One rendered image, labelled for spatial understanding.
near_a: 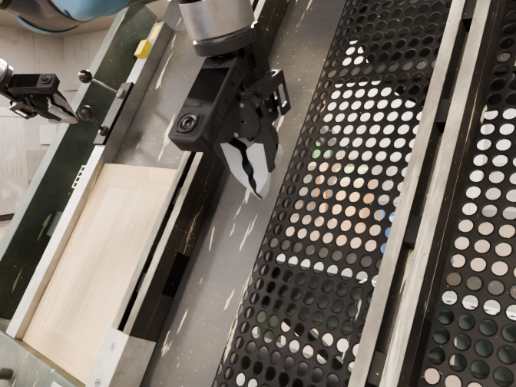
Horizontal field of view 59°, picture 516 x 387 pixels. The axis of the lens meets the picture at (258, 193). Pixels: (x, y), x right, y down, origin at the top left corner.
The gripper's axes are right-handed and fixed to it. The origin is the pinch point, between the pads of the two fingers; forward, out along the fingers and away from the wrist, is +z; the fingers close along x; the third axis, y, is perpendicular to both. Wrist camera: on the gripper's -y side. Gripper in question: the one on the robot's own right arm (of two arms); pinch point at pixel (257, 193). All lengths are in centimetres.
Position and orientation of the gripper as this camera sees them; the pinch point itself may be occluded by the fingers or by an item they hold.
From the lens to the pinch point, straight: 58.9
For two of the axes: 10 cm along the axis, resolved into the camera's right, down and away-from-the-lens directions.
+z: 2.4, 8.2, 5.1
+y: 4.7, -5.6, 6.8
